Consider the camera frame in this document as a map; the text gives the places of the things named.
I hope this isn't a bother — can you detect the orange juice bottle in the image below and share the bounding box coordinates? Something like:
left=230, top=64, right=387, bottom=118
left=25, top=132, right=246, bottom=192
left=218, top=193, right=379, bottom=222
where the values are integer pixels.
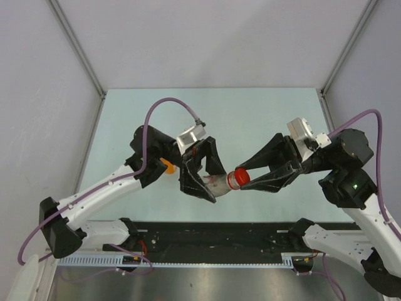
left=160, top=158, right=177, bottom=174

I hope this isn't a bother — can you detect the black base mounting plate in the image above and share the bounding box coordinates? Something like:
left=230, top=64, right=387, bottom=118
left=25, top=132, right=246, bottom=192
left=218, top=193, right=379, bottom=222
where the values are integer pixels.
left=81, top=221, right=358, bottom=267

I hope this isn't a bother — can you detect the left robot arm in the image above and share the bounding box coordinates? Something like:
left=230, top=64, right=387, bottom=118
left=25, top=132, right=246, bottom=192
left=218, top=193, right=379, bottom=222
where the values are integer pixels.
left=39, top=125, right=227, bottom=259

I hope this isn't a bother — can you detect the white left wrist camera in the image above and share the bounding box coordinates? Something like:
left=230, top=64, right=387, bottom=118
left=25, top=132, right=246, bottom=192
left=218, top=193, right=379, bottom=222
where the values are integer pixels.
left=176, top=121, right=206, bottom=155

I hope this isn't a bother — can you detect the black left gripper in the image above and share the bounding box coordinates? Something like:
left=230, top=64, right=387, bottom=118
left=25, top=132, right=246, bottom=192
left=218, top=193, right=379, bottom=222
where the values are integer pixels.
left=157, top=135, right=230, bottom=202

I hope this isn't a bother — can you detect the left aluminium frame post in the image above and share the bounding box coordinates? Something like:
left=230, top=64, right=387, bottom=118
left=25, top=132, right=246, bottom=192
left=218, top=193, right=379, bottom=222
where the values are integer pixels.
left=46, top=0, right=106, bottom=99

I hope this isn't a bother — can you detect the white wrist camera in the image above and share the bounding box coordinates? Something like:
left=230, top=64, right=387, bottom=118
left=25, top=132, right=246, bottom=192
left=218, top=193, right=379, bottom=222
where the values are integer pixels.
left=287, top=118, right=331, bottom=162
left=176, top=121, right=206, bottom=155

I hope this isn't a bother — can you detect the aluminium frame post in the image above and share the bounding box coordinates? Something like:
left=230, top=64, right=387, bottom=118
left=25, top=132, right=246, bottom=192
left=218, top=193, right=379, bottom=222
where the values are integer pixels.
left=46, top=0, right=106, bottom=99
left=320, top=0, right=380, bottom=95

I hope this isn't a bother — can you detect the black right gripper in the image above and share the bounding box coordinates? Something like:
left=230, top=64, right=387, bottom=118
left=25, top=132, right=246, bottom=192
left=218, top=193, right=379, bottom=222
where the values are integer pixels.
left=234, top=132, right=337, bottom=192

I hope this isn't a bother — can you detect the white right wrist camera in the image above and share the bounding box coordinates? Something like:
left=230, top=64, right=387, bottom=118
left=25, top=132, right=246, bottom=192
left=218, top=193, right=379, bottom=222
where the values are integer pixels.
left=287, top=118, right=331, bottom=162

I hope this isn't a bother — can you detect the white slotted cable duct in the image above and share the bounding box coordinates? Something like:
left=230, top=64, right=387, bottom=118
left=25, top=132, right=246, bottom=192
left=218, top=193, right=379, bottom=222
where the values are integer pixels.
left=58, top=253, right=314, bottom=270

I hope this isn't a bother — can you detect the right aluminium frame post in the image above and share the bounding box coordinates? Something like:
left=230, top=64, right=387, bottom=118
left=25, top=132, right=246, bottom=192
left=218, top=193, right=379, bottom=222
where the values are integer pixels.
left=320, top=0, right=380, bottom=95

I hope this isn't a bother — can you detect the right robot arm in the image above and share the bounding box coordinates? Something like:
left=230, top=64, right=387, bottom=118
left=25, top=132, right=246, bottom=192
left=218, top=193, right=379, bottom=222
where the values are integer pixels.
left=239, top=129, right=400, bottom=298

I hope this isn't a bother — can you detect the red bottle cap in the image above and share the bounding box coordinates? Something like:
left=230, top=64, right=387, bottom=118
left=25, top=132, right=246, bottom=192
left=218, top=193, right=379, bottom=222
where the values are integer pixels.
left=234, top=168, right=251, bottom=187

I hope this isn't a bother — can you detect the red label clear bottle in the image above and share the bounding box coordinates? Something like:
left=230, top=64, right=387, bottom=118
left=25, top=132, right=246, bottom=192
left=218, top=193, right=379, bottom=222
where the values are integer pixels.
left=202, top=171, right=241, bottom=198

